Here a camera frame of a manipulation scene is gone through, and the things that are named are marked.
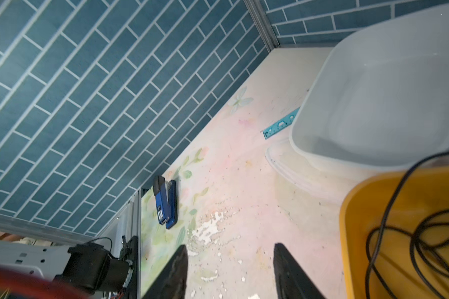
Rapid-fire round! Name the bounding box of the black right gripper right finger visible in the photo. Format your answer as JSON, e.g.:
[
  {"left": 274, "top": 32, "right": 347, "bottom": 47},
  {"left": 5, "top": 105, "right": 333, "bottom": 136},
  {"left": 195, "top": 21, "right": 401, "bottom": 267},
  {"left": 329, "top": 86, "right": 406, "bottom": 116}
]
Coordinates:
[{"left": 273, "top": 243, "right": 325, "bottom": 299}]

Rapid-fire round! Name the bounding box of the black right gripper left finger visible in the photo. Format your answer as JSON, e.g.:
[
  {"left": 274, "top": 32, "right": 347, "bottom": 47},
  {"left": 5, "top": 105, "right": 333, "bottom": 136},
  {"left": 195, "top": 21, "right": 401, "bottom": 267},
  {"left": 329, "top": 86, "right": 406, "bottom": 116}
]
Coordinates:
[{"left": 142, "top": 245, "right": 188, "bottom": 299}]

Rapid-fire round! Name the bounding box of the blue black utility knife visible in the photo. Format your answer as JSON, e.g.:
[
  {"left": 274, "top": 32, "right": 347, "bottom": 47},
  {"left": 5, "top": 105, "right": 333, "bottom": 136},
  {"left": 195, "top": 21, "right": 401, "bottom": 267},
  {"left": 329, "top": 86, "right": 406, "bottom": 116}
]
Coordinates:
[{"left": 153, "top": 176, "right": 178, "bottom": 230}]

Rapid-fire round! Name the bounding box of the yellow plastic tub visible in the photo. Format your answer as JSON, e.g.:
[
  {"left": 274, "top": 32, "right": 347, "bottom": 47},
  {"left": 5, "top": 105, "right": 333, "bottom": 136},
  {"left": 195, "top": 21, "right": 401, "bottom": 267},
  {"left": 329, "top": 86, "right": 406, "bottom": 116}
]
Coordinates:
[{"left": 339, "top": 166, "right": 449, "bottom": 299}]

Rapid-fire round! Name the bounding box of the teal stencil ruler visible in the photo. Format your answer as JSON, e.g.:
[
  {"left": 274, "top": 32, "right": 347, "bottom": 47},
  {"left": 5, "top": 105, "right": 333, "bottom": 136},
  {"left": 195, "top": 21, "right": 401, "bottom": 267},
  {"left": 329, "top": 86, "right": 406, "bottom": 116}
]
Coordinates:
[{"left": 262, "top": 108, "right": 299, "bottom": 140}]

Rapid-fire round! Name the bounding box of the white plastic tub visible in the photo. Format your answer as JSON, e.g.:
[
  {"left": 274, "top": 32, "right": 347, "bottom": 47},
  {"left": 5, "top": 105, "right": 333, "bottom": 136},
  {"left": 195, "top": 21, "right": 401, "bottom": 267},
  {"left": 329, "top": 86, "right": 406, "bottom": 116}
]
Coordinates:
[{"left": 289, "top": 3, "right": 449, "bottom": 180}]

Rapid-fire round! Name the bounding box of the black tangled cable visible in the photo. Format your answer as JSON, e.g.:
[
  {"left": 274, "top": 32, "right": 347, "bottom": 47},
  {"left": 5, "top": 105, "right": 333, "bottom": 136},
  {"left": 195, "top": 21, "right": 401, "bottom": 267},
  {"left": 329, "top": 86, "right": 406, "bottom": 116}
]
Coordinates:
[{"left": 364, "top": 149, "right": 449, "bottom": 299}]

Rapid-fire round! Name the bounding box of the metal frame corner post left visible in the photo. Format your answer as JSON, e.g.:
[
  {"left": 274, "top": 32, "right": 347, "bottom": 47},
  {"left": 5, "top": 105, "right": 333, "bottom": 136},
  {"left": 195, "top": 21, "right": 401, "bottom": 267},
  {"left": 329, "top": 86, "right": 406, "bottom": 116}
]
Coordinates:
[{"left": 243, "top": 0, "right": 280, "bottom": 53}]

